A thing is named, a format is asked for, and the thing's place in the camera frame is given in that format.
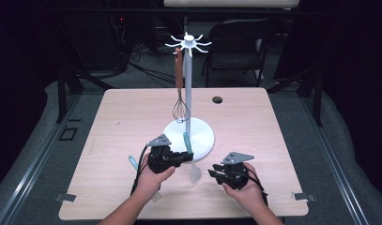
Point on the person's left hand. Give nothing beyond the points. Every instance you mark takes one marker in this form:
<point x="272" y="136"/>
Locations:
<point x="149" y="182"/>

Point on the black metal frame stand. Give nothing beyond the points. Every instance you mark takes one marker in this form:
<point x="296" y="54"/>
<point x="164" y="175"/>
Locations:
<point x="62" y="93"/>
<point x="317" y="100"/>

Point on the black tape square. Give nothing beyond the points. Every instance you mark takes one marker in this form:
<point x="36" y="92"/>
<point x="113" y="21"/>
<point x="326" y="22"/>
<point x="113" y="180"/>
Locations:
<point x="61" y="137"/>

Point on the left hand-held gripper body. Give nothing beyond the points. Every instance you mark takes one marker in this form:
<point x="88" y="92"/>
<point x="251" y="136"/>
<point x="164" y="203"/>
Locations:
<point x="160" y="157"/>

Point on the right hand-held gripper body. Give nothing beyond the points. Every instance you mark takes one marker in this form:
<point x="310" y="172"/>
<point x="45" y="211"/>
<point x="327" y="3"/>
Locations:
<point x="237" y="175"/>

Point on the person's right hand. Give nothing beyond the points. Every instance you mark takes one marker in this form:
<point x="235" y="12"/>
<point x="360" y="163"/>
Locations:
<point x="251" y="197"/>

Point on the black tape strip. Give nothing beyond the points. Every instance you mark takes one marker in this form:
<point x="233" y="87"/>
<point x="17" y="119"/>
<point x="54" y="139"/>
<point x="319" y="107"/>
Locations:
<point x="74" y="120"/>

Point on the black chair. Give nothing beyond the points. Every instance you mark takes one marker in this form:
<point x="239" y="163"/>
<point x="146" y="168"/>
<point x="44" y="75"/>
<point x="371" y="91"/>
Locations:
<point x="238" y="34"/>

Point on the metal table bracket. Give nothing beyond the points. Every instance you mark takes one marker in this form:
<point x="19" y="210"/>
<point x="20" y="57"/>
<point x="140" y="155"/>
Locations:
<point x="66" y="197"/>
<point x="302" y="197"/>

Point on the aluminium floor rail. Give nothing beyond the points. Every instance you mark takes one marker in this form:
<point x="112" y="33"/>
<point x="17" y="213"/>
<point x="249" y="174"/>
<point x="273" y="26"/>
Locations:
<point x="32" y="175"/>
<point x="335" y="168"/>

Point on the white utensil stand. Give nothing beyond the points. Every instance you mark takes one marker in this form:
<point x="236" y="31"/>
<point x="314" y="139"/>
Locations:
<point x="204" y="137"/>

